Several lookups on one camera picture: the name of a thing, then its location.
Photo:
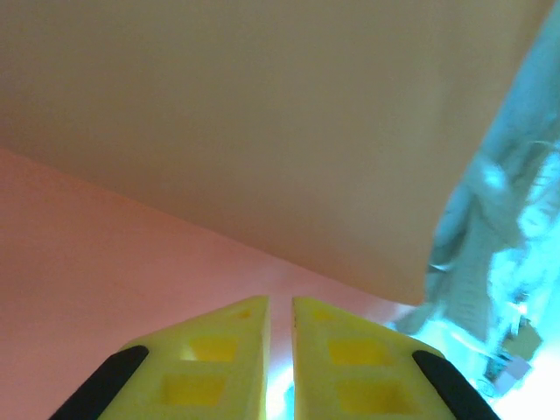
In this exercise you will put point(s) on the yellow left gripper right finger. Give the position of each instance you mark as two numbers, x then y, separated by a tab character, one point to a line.
350	363

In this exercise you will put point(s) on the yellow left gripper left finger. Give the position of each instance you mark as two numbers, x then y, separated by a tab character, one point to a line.
219	363

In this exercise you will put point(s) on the orange wrapping paper sheet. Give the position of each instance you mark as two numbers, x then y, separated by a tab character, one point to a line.
219	131

